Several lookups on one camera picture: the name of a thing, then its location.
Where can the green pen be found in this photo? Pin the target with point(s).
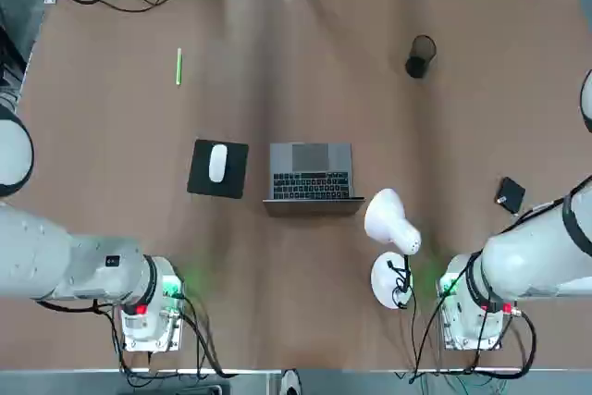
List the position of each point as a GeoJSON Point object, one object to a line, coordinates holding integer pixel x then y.
{"type": "Point", "coordinates": [179, 66]}

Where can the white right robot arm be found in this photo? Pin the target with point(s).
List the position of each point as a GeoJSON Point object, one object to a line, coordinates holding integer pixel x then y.
{"type": "Point", "coordinates": [522, 261]}

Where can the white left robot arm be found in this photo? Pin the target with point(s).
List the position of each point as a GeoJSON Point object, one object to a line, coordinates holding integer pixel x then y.
{"type": "Point", "coordinates": [37, 251]}

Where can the black mesh pen holder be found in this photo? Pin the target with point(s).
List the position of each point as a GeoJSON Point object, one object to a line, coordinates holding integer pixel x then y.
{"type": "Point", "coordinates": [417, 66]}

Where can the grey open laptop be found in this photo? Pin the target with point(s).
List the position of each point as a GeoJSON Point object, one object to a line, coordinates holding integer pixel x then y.
{"type": "Point", "coordinates": [310, 156]}

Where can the white computer mouse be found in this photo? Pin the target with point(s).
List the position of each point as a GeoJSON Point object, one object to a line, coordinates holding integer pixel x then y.
{"type": "Point", "coordinates": [218, 163]}

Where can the white desk lamp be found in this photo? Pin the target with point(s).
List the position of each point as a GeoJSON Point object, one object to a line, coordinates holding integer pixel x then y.
{"type": "Point", "coordinates": [386, 214]}

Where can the black mouse pad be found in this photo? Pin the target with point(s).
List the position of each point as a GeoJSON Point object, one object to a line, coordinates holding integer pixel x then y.
{"type": "Point", "coordinates": [196, 182]}

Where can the small black box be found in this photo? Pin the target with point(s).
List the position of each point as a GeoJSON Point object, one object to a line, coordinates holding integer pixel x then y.
{"type": "Point", "coordinates": [511, 193]}

